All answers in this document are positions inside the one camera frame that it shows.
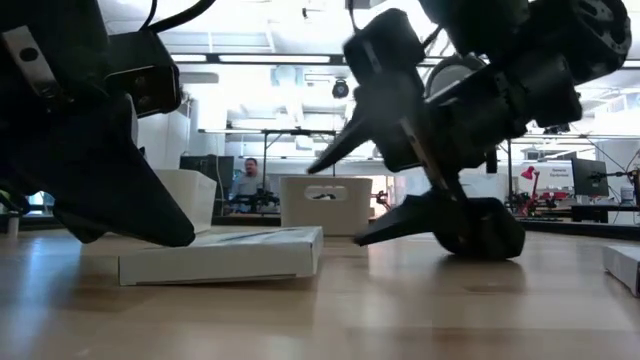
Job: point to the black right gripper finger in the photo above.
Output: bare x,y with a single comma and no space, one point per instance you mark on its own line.
357,132
475,230

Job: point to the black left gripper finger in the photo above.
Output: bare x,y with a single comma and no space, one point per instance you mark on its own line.
100,175

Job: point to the white cardboard box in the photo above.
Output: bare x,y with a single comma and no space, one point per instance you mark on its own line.
225,257
625,267

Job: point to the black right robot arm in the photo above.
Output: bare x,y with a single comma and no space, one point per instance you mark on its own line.
575,40

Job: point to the white plastic bin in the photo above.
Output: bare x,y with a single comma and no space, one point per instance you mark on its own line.
325,220
195,200

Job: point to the black ceiling spotlight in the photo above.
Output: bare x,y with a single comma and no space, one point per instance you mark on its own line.
340,89

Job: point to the round black desk lamp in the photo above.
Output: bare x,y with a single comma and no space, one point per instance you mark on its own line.
447,80

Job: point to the red desk lamp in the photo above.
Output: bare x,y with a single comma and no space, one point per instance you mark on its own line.
527,173

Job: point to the black equipment cabinet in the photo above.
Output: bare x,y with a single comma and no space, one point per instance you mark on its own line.
205,162

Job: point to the long ceiling light strip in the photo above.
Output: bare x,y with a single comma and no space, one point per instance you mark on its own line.
275,58

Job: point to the person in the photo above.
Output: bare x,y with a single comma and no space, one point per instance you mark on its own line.
248,182

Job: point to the dark background desk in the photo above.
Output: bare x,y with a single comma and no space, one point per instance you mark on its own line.
600,212

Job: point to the black computer monitor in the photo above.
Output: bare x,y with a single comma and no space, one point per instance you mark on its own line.
590,177

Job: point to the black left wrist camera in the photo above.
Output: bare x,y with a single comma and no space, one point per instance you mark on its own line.
145,65

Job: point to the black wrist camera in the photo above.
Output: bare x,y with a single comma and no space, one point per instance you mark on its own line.
145,65
385,45

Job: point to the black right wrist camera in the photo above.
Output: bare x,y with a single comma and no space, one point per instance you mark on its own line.
385,45

